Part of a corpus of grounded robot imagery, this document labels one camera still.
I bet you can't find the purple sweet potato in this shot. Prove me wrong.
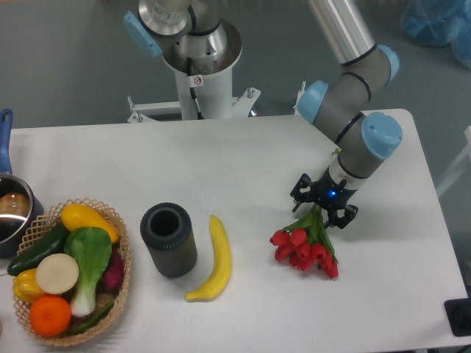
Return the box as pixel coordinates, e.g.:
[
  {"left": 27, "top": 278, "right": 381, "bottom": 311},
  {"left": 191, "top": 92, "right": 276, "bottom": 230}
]
[{"left": 102, "top": 248, "right": 124, "bottom": 290}]

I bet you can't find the woven wicker basket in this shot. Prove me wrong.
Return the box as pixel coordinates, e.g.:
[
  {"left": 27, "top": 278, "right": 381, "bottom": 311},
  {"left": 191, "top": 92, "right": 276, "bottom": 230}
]
[{"left": 13, "top": 198, "right": 131, "bottom": 347}]

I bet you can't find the green bok choy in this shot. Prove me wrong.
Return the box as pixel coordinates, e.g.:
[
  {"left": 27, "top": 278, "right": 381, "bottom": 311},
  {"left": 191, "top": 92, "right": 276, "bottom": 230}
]
[{"left": 64, "top": 227, "right": 112, "bottom": 317}]

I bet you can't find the orange fruit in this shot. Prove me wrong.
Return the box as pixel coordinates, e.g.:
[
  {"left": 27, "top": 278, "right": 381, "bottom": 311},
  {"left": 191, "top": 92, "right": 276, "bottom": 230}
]
[{"left": 29, "top": 295, "right": 71, "bottom": 337}]

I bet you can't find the green chili pepper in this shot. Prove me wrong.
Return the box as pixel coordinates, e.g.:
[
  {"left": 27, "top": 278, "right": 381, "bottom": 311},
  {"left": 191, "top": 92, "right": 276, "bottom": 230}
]
[{"left": 68, "top": 302, "right": 114, "bottom": 335}]

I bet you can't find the yellow bell pepper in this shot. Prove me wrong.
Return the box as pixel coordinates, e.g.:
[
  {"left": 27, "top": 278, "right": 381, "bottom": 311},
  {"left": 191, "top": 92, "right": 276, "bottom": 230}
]
[{"left": 13, "top": 268, "right": 46, "bottom": 303}]

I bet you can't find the white frame at right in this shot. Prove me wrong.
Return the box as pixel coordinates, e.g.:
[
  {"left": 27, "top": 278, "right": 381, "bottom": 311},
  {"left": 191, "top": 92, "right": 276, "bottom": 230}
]
[{"left": 436, "top": 126, "right": 470, "bottom": 198}]

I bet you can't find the yellow squash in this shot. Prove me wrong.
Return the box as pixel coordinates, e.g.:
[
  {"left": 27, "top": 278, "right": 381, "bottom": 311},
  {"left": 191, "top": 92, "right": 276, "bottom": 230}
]
[{"left": 60, "top": 204, "right": 120, "bottom": 243}]

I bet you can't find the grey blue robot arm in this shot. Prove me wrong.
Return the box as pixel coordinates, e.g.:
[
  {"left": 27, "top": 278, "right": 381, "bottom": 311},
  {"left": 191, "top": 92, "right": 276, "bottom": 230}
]
[{"left": 124, "top": 1, "right": 403, "bottom": 228}]

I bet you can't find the blue pot with handle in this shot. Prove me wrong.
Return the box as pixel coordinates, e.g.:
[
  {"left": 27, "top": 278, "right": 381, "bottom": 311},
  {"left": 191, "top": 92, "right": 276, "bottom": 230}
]
[{"left": 1, "top": 109, "right": 43, "bottom": 259}]

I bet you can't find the black device at edge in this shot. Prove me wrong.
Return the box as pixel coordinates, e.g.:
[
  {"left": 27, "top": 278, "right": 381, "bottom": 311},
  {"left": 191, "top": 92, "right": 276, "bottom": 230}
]
[{"left": 444, "top": 298, "right": 470, "bottom": 337}]

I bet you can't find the red tulip bouquet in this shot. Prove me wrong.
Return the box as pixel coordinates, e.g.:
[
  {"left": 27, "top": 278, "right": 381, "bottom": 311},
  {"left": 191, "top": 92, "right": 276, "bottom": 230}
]
[{"left": 269, "top": 204, "right": 339, "bottom": 279}]

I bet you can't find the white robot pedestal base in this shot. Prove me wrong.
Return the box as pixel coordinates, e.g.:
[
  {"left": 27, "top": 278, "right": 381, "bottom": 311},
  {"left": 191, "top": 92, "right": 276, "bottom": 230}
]
[{"left": 124, "top": 12, "right": 261, "bottom": 123}]

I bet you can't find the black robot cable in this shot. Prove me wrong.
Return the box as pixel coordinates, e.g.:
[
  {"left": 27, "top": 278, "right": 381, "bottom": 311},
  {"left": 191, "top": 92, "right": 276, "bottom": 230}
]
[{"left": 185, "top": 57, "right": 205, "bottom": 121}]

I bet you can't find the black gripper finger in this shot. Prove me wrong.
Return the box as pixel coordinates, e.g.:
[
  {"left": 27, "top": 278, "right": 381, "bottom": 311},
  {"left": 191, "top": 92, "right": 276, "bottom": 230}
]
[
  {"left": 324, "top": 204, "right": 358, "bottom": 229},
  {"left": 290, "top": 174, "right": 316, "bottom": 212}
]

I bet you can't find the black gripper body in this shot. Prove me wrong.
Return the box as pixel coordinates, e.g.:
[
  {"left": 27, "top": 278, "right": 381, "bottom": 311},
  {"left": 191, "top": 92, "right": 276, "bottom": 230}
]
[{"left": 313, "top": 171, "right": 357, "bottom": 210}]

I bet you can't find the yellow banana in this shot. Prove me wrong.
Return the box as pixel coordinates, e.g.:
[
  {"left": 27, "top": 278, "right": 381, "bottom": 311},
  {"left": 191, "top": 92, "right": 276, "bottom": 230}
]
[{"left": 184, "top": 215, "right": 232, "bottom": 302}]

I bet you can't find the blue plastic bag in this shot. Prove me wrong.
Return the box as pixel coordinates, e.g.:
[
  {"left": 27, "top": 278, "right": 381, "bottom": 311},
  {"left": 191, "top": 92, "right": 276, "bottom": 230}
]
[{"left": 401, "top": 1, "right": 470, "bottom": 68}]

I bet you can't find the dark grey ribbed vase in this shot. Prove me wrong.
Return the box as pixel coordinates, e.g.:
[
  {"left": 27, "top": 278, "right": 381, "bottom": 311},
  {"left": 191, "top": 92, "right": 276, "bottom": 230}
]
[{"left": 140, "top": 202, "right": 197, "bottom": 278}]

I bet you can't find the dark green cucumber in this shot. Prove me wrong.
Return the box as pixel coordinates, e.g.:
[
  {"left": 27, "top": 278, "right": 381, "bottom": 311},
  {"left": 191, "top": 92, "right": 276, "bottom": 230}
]
[{"left": 7, "top": 221, "right": 70, "bottom": 277}]

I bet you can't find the white round radish slice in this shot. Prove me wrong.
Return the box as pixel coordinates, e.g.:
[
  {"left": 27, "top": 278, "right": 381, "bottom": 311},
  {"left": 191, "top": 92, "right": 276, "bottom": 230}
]
[{"left": 35, "top": 253, "right": 79, "bottom": 295}]

